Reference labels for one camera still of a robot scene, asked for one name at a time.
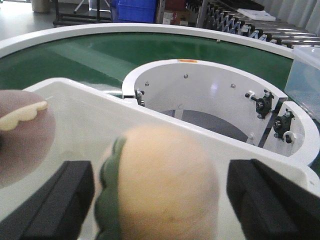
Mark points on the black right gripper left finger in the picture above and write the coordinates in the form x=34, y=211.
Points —
x=57, y=210

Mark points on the blue plastic crate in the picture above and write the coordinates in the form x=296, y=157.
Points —
x=137, y=10

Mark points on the purple round plush toy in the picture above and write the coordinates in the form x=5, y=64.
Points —
x=27, y=132

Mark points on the translucent plastic bin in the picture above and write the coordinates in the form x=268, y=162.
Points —
x=303, y=83

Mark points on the white round conveyor frame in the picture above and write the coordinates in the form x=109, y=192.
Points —
x=24, y=41

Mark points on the white plastic Totelife tote box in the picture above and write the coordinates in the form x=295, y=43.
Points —
x=87, y=120

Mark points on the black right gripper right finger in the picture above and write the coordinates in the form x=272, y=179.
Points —
x=268, y=205

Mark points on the black bearing mount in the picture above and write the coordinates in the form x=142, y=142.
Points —
x=263, y=105
x=281, y=125

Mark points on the cardboard box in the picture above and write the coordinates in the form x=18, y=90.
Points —
x=176, y=17

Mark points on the extendable roller conveyor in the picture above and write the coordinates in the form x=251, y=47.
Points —
x=288, y=23

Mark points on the black metal rack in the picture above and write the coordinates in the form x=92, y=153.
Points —
x=85, y=12

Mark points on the yellow round plush toy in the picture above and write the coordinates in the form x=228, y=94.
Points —
x=156, y=182

